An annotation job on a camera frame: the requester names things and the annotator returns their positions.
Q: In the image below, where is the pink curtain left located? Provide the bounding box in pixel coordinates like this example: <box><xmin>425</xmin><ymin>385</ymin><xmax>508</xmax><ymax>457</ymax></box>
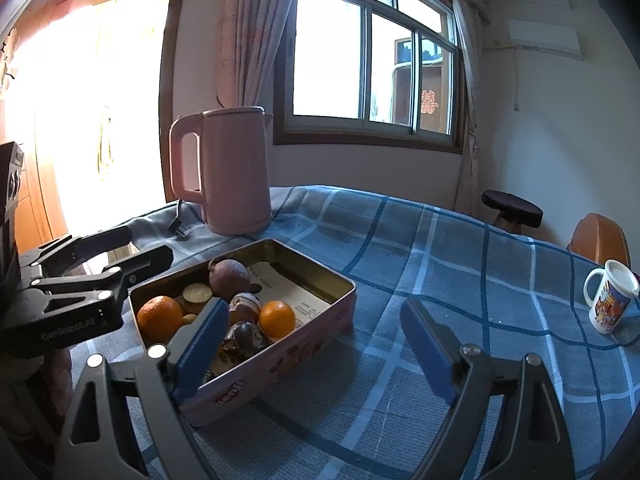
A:
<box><xmin>217</xmin><ymin>0</ymin><xmax>293</xmax><ymax>107</ymax></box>

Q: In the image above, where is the blue plaid tablecloth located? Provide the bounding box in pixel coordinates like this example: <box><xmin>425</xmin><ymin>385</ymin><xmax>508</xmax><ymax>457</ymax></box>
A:
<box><xmin>69</xmin><ymin>184</ymin><xmax>640</xmax><ymax>480</ymax></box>

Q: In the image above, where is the dark chestnut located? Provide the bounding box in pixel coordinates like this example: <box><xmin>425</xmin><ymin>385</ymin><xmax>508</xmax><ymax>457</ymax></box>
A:
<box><xmin>229</xmin><ymin>292</ymin><xmax>262</xmax><ymax>325</ymax></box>
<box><xmin>222</xmin><ymin>321</ymin><xmax>270</xmax><ymax>360</ymax></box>

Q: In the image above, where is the pink curtain right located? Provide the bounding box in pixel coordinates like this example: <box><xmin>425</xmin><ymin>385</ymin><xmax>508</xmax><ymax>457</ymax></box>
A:
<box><xmin>452</xmin><ymin>0</ymin><xmax>483</xmax><ymax>218</ymax></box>

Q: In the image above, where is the pink curtain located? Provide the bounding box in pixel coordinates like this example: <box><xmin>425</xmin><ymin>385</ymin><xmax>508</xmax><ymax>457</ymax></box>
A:
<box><xmin>452</xmin><ymin>0</ymin><xmax>483</xmax><ymax>218</ymax></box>
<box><xmin>217</xmin><ymin>0</ymin><xmax>293</xmax><ymax>107</ymax></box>

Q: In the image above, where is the white printed mug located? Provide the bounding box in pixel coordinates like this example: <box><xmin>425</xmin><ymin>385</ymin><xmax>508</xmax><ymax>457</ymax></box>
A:
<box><xmin>582</xmin><ymin>259</ymin><xmax>639</xmax><ymax>335</ymax></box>

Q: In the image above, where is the small orange mandarin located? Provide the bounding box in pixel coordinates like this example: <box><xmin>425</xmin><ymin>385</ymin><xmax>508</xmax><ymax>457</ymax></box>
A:
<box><xmin>259</xmin><ymin>300</ymin><xmax>296</xmax><ymax>339</ymax></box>

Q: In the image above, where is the brown leather chair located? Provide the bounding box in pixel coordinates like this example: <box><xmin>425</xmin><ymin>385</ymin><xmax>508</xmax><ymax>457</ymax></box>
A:
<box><xmin>567</xmin><ymin>212</ymin><xmax>631</xmax><ymax>266</ymax></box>

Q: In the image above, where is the printed paper leaflet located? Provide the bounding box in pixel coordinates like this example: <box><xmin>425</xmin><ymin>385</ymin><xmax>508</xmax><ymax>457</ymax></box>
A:
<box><xmin>247</xmin><ymin>262</ymin><xmax>331</xmax><ymax>328</ymax></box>

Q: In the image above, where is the large orange mandarin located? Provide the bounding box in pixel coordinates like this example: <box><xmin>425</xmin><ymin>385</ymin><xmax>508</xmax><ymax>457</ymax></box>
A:
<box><xmin>137</xmin><ymin>296</ymin><xmax>182</xmax><ymax>344</ymax></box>

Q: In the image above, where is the dark round stool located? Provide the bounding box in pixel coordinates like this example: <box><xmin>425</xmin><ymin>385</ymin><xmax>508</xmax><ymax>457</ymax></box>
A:
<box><xmin>480</xmin><ymin>190</ymin><xmax>544</xmax><ymax>234</ymax></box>

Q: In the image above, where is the black kettle power cord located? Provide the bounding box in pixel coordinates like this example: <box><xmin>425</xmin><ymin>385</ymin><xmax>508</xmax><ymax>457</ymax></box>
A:
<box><xmin>167</xmin><ymin>199</ymin><xmax>190</xmax><ymax>241</ymax></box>

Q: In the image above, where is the pink electric kettle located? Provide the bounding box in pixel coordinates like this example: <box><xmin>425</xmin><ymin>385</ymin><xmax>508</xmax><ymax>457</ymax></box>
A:
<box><xmin>169</xmin><ymin>106</ymin><xmax>272</xmax><ymax>236</ymax></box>

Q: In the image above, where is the window with frame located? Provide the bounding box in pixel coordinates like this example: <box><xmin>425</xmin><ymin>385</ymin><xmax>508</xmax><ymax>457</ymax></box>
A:
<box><xmin>273</xmin><ymin>0</ymin><xmax>465</xmax><ymax>153</ymax></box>

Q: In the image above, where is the white air conditioner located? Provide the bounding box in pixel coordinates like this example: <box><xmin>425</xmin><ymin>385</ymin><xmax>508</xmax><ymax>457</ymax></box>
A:
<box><xmin>508</xmin><ymin>20</ymin><xmax>582</xmax><ymax>60</ymax></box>

